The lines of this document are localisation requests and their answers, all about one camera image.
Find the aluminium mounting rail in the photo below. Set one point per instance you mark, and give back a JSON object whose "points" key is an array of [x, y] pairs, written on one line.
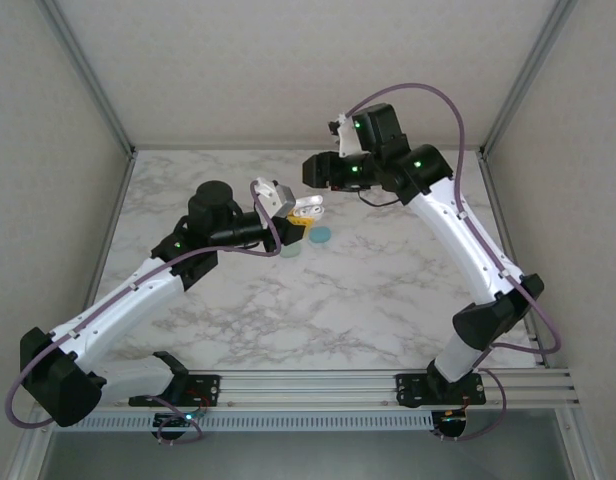
{"points": [[308, 387]]}

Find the mint green earbud charging case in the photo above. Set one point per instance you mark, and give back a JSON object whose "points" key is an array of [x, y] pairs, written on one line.
{"points": [[290, 252]]}

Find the controller circuit board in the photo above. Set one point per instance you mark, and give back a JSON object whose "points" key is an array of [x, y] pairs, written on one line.
{"points": [[178, 421], [450, 420]]}

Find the aluminium table edge rail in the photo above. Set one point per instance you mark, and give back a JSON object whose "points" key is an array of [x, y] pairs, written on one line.
{"points": [[238, 147], [497, 200], [120, 200]]}

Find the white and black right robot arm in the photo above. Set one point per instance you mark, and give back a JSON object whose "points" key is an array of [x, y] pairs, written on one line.
{"points": [[463, 240]]}

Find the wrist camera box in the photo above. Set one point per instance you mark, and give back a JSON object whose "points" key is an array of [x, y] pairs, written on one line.
{"points": [[283, 200], [348, 142]]}

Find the blue earbud charging case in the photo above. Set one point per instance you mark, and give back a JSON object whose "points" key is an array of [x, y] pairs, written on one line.
{"points": [[320, 235]]}

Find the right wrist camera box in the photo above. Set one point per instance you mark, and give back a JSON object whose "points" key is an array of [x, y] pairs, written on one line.
{"points": [[348, 142]]}

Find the aluminium frame post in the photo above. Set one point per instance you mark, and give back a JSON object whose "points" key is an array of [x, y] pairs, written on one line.
{"points": [[524, 80], [93, 80], [579, 455], [30, 455]]}

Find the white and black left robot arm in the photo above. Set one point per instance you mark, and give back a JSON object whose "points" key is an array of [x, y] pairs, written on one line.
{"points": [[123, 300]]}

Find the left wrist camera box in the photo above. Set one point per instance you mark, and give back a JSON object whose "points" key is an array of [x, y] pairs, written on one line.
{"points": [[283, 200]]}

